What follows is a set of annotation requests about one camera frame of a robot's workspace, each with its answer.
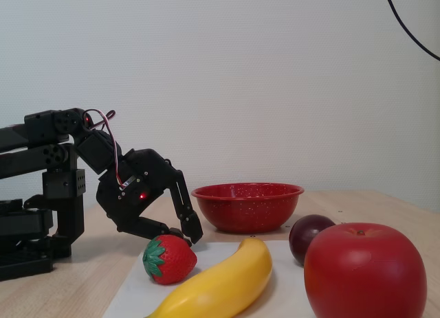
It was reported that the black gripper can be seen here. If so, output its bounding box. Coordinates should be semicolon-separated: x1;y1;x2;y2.
95;148;204;245

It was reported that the yellow toy banana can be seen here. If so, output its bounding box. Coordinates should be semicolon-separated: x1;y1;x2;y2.
144;238;274;318

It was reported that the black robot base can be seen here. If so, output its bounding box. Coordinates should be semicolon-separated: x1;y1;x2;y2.
0;198;72;283

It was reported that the red speckled enamel bowl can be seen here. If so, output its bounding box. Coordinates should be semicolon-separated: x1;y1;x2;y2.
190;183;305;234

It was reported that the red toy strawberry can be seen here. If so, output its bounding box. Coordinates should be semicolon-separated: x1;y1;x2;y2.
142;234;199;286

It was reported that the white paper sheet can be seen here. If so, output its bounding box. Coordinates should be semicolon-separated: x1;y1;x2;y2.
102;240;312;318

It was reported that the dark purple toy plum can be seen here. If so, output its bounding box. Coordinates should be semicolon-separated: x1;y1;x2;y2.
289;214;337;266

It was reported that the red toy apple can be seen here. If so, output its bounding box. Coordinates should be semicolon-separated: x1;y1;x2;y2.
303;222;428;318

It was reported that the red white black servo cable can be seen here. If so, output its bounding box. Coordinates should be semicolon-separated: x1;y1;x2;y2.
82;109;130;190

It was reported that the thin black hanging cable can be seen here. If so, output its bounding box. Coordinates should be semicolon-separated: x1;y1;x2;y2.
383;0;440;62

